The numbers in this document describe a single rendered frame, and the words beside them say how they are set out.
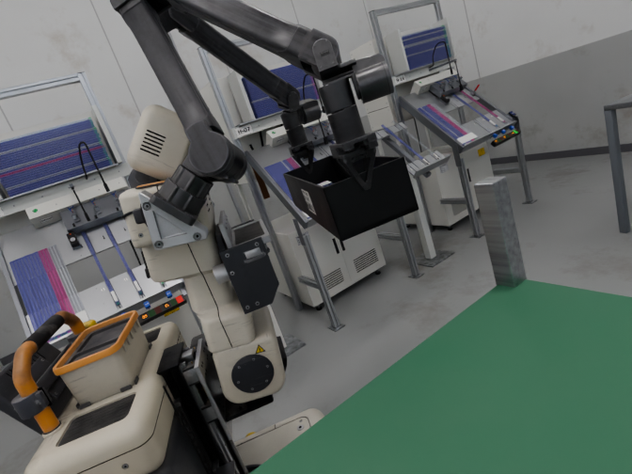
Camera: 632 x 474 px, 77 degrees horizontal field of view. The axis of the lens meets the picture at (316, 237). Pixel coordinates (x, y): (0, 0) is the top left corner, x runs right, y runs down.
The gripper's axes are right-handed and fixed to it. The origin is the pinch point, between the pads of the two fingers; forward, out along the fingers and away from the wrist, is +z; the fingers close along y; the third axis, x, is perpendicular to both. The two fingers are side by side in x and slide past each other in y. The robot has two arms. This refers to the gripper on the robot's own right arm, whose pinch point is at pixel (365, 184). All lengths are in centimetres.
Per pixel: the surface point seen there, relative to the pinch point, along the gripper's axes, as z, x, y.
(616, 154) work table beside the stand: 61, -188, 124
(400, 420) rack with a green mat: 15.1, 16.3, -41.8
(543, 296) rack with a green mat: 15.4, -7.7, -33.1
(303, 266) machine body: 72, 3, 186
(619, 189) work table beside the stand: 82, -187, 125
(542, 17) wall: -37, -325, 313
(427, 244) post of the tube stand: 96, -91, 196
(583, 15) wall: -24, -337, 278
